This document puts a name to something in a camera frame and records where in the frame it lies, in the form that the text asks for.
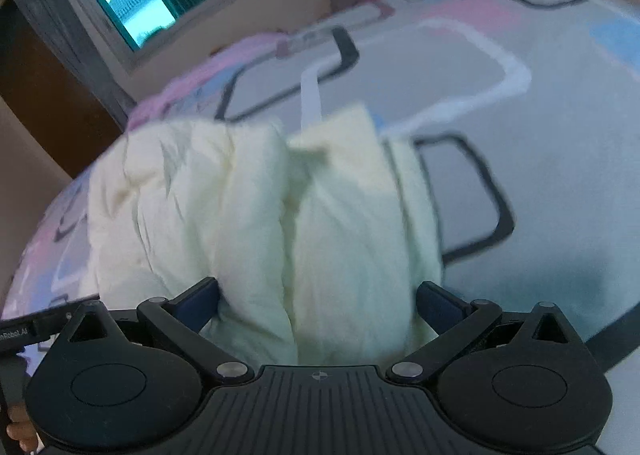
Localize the person's left hand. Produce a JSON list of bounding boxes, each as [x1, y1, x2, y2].
[[5, 404, 40, 447]]

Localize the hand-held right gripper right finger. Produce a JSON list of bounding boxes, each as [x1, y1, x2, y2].
[[390, 280, 588, 383]]

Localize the cream white quilted garment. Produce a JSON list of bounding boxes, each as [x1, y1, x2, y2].
[[87, 102, 446, 368]]

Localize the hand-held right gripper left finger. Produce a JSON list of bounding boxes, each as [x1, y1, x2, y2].
[[57, 277, 253, 383]]

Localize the brown wooden door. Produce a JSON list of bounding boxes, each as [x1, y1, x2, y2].
[[0, 8, 123, 163]]

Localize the grey curtain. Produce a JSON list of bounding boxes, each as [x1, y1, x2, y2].
[[12, 0, 137, 128]]

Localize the grey patterned bed sheet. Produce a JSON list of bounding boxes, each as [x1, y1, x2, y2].
[[0, 0, 640, 386]]

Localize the pink printed blanket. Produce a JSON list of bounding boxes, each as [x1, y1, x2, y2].
[[127, 32, 296, 132]]

